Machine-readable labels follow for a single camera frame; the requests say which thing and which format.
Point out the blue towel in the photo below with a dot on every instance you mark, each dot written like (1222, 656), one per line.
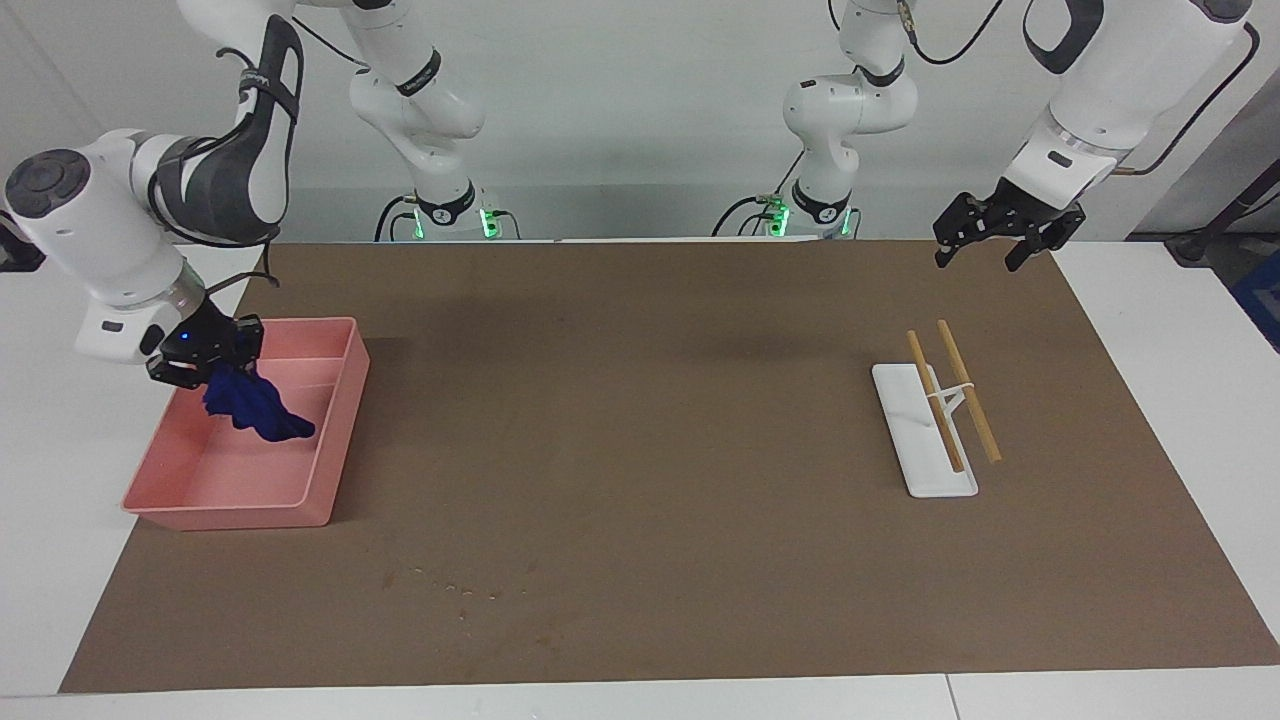
(255, 405)

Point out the black stand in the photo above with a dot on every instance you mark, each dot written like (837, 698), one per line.
(1215, 225)

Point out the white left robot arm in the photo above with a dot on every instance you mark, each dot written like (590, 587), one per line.
(1120, 80)

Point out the pink plastic bin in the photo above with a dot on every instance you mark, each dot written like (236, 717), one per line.
(250, 480)

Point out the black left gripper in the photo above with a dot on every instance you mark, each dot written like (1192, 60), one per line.
(1035, 215)

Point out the white rack base tray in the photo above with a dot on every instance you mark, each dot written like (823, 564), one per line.
(915, 420)

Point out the wooden rack rod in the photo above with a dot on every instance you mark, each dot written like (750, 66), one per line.
(972, 400)
(930, 390)

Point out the black clamp mount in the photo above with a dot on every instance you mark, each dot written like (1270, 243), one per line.
(20, 262)

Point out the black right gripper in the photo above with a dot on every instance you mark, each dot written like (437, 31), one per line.
(215, 340)

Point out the blue crate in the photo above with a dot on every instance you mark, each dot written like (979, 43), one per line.
(1260, 310)

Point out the brown table mat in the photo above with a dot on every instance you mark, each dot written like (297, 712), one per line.
(640, 520)

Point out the white rack bracket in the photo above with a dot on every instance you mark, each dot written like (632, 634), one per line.
(955, 392)

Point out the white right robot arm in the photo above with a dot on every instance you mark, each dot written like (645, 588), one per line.
(100, 230)

